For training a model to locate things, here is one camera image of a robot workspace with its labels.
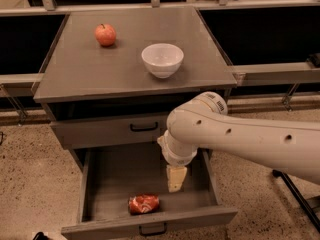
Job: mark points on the black top drawer handle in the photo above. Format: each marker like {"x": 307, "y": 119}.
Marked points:
{"x": 145, "y": 128}

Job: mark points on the black metal leg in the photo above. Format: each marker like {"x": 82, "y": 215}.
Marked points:
{"x": 310, "y": 206}

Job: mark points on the open grey middle drawer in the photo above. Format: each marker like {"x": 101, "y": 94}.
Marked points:
{"x": 124, "y": 193}

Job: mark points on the black middle drawer handle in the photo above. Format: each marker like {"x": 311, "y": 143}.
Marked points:
{"x": 153, "y": 229}

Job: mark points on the crushed red coke can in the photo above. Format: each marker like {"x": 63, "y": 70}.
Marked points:
{"x": 143, "y": 204}

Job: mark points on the white ceramic bowl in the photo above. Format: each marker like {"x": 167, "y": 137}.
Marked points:
{"x": 162, "y": 59}

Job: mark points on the grey drawer cabinet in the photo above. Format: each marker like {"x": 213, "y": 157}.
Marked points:
{"x": 85, "y": 80}

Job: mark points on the grey side rail shelf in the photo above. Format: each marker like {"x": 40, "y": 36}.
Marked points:
{"x": 275, "y": 74}

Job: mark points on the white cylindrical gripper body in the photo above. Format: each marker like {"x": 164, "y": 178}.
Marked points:
{"x": 177, "y": 158}

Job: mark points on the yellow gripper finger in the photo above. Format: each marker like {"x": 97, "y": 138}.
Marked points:
{"x": 175, "y": 177}

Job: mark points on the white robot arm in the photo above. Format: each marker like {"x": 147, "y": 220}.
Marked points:
{"x": 203, "y": 122}

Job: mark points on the closed grey top drawer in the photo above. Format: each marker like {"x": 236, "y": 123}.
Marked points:
{"x": 108, "y": 131}

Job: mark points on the red apple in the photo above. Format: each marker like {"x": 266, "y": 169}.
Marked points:
{"x": 105, "y": 34}

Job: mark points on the grey left rail shelf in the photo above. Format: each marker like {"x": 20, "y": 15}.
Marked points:
{"x": 19, "y": 85}

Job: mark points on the black drawer handle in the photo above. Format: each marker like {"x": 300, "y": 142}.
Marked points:
{"x": 153, "y": 229}
{"x": 145, "y": 128}

